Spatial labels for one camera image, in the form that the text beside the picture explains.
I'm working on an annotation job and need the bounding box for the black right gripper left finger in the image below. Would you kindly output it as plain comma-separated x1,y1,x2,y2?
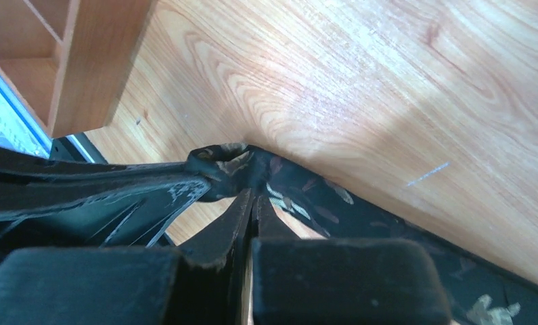
0,190,254,324

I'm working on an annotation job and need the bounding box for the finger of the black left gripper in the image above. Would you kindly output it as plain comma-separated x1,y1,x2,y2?
0,147,210,251

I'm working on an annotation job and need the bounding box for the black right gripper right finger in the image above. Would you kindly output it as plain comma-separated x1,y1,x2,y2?
251,195,452,324

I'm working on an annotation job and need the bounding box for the black tie with gold pattern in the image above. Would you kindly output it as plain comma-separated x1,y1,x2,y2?
185,143,538,324

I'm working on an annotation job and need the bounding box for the orange wooden compartment tray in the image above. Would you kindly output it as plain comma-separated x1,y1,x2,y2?
0,0,155,138

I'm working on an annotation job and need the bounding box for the aluminium frame rail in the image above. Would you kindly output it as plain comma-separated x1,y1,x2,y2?
0,77,107,164

